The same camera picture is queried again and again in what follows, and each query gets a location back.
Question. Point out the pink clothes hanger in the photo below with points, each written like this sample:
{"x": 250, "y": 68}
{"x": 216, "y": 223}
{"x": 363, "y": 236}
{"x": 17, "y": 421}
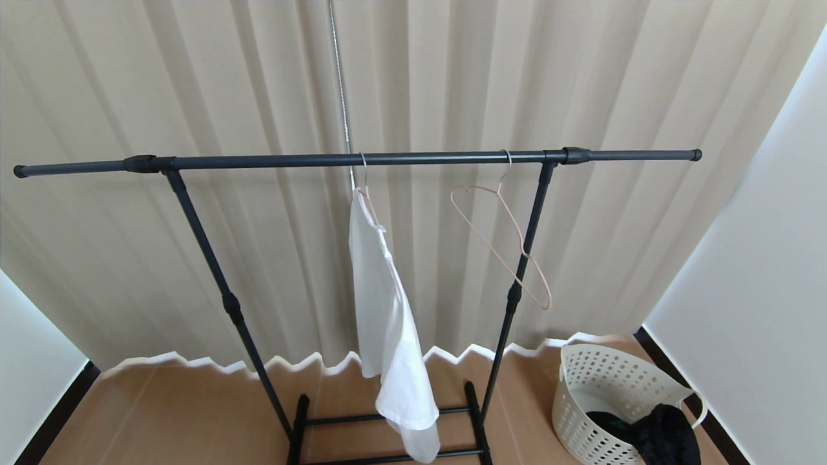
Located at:
{"x": 365, "y": 171}
{"x": 499, "y": 188}

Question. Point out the white printed t-shirt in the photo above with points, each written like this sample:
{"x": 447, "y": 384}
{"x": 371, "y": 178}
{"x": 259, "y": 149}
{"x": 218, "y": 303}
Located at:
{"x": 381, "y": 310}

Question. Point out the black clothes rack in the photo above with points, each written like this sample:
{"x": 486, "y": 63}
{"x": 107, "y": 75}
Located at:
{"x": 258, "y": 159}

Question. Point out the white laundry basket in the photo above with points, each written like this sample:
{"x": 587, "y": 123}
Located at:
{"x": 620, "y": 374}

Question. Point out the beige curtain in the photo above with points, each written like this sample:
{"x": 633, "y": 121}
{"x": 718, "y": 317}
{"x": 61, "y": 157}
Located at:
{"x": 194, "y": 77}

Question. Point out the black garment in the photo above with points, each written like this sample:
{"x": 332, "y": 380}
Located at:
{"x": 665, "y": 433}

